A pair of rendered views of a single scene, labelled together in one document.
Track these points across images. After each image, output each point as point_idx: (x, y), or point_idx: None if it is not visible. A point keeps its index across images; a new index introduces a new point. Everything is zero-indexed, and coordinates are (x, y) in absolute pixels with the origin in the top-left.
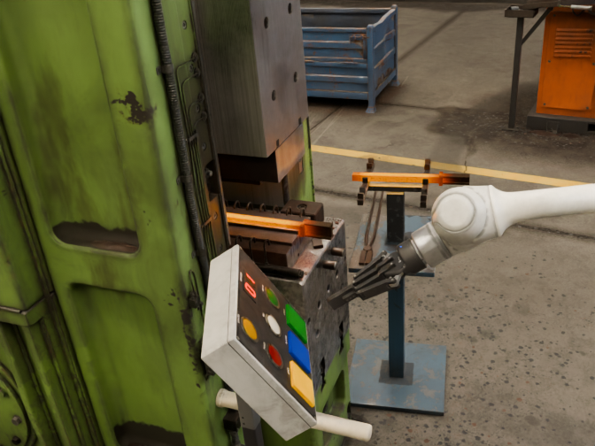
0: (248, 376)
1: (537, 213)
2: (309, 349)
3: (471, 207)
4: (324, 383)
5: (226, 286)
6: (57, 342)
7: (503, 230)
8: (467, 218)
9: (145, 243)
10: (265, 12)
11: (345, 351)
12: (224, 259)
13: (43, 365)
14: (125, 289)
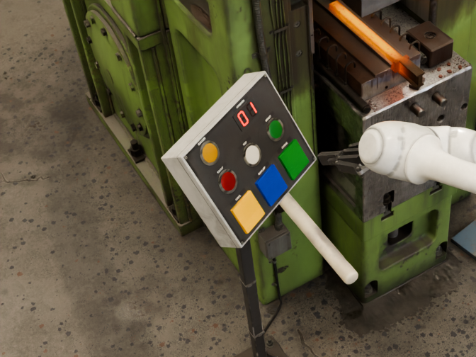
0: (191, 188)
1: (447, 183)
2: (364, 179)
3: (379, 149)
4: (392, 214)
5: (222, 107)
6: (166, 69)
7: (417, 180)
8: (371, 156)
9: (214, 31)
10: None
11: (445, 194)
12: (246, 80)
13: (149, 85)
14: (204, 57)
